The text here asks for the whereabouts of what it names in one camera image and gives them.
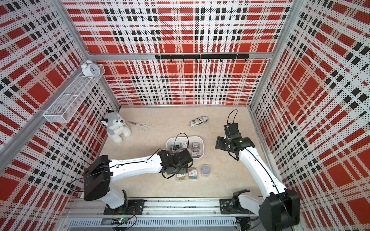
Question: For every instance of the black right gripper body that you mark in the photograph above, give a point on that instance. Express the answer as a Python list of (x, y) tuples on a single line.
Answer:
[(223, 143)]

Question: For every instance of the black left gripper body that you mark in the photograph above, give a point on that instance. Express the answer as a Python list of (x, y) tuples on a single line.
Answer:
[(180, 169)]

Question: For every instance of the white plastic storage box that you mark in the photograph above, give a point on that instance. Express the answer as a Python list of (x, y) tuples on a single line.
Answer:
[(190, 140)]

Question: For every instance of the round clear paper clip box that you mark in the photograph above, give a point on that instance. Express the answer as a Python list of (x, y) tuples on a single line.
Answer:
[(205, 171)]

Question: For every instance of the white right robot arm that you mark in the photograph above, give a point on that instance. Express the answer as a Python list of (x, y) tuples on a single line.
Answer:
[(278, 208)]

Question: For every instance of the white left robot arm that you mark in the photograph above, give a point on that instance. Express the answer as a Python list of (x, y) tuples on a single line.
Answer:
[(100, 176)]

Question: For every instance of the newspaper print pouch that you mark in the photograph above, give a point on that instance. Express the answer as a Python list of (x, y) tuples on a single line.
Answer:
[(198, 121)]

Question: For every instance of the grey white husky plush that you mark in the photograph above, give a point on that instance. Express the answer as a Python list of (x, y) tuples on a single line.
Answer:
[(116, 126)]

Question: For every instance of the white alarm clock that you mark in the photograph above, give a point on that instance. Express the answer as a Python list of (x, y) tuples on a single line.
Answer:
[(90, 69)]

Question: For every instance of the white handled scissors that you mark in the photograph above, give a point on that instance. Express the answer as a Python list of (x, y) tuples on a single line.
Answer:
[(143, 126)]

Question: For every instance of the black wall hook rail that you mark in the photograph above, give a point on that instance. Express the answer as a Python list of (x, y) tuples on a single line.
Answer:
[(201, 56)]

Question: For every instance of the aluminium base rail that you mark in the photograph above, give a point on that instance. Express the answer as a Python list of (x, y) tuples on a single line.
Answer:
[(159, 207)]

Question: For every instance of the white wire mesh shelf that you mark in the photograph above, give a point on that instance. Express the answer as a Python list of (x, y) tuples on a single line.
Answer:
[(67, 103)]

